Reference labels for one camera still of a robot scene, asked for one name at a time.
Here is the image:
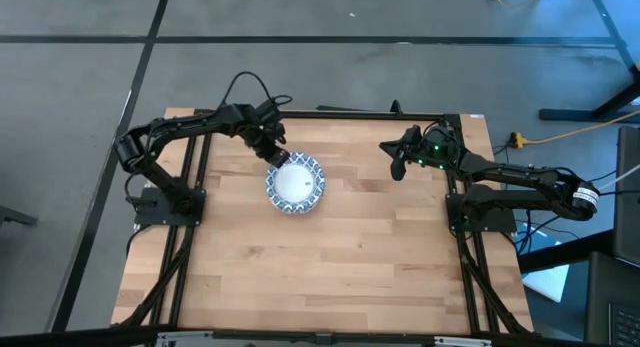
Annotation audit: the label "black floor cables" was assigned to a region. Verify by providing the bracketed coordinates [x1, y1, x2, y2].
[491, 141, 617, 256]

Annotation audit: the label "dark grey equipment case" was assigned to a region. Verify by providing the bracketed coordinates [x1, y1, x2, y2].
[611, 125, 640, 267]

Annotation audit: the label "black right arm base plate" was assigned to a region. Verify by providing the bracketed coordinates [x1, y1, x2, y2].
[445, 191, 517, 234]

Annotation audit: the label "silver-ended black rail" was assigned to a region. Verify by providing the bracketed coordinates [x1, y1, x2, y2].
[149, 329, 496, 347]

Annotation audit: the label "blue-rimmed white paper bowl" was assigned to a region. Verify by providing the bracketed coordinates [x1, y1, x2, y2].
[264, 151, 327, 217]

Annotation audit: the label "black desk frame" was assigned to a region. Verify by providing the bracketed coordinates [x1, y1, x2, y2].
[537, 0, 640, 124]

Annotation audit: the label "black floor beam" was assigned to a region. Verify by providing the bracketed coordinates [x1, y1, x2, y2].
[517, 228, 616, 274]

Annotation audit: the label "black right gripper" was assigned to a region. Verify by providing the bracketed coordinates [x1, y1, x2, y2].
[378, 139, 431, 182]

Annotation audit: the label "black aluminium table frame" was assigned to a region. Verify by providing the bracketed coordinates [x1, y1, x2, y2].
[112, 106, 534, 338]

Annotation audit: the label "blue and white sheet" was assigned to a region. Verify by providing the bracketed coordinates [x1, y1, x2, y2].
[519, 225, 571, 304]

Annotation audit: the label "yellow extension cord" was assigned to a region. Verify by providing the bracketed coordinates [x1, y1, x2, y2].
[508, 109, 640, 149]

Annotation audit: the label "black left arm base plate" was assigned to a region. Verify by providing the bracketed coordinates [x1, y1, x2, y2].
[133, 186, 207, 227]

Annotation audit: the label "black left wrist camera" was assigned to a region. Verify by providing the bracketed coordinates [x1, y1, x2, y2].
[255, 99, 285, 128]

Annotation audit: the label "white cable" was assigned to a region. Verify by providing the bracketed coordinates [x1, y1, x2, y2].
[597, 163, 640, 191]

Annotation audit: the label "grey furniture foot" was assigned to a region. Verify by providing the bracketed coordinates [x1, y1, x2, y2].
[0, 204, 39, 228]

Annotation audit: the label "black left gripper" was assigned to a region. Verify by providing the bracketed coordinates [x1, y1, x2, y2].
[244, 117, 291, 169]

